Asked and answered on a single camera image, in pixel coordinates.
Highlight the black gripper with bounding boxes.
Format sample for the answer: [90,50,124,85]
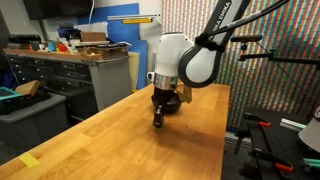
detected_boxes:
[152,86,175,129]

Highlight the white robot base cone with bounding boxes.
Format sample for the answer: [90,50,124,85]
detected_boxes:
[297,106,320,154]

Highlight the black bowl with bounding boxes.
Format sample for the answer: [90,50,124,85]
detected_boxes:
[150,94,184,114]

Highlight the wooden block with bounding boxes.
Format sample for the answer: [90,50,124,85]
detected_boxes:
[14,79,42,97]

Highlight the cream foam board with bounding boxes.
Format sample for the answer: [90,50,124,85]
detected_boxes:
[128,51,141,92]

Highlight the blue board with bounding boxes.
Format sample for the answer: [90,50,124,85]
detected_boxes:
[77,2,148,90]

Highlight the grey drawer cabinet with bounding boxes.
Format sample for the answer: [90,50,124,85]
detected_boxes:
[3,48,133,120]

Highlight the yellow spirit level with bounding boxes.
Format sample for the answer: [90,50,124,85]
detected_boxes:
[121,17,154,25]

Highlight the cardboard box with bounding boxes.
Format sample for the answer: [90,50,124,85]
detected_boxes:
[79,31,108,43]

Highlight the grey storage bin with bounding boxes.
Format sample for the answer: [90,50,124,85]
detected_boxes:
[0,92,70,150]

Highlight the black breadboard table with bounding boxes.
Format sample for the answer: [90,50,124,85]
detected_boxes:
[238,106,320,180]

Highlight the aluminium extrusion bar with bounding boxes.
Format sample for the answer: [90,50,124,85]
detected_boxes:
[279,117,307,132]

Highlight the black case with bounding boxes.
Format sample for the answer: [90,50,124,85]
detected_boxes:
[0,88,52,116]

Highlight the yellow tape piece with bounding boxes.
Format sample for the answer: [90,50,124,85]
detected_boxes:
[18,152,41,168]

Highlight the black monitor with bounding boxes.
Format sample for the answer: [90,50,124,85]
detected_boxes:
[22,0,95,20]

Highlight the colourful checkered backdrop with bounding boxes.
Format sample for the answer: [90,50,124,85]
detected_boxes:
[160,0,320,130]

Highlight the teal tray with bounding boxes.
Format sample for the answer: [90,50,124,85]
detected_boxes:
[0,86,22,102]

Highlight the black sensor bar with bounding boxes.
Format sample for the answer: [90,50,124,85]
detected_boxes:
[7,33,42,44]

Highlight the teal bar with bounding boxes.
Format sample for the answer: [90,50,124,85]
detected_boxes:
[301,157,320,170]

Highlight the black clamp orange handle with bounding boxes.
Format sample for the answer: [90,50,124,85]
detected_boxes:
[250,148,295,173]
[242,112,272,128]

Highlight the white rail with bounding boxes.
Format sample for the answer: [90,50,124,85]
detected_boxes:
[107,13,162,21]

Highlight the black camera on stand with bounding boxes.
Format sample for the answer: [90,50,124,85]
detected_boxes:
[230,34,264,44]

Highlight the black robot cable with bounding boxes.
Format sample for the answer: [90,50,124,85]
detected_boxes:
[194,0,291,52]

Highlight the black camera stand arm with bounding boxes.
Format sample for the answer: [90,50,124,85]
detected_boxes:
[237,41,320,70]

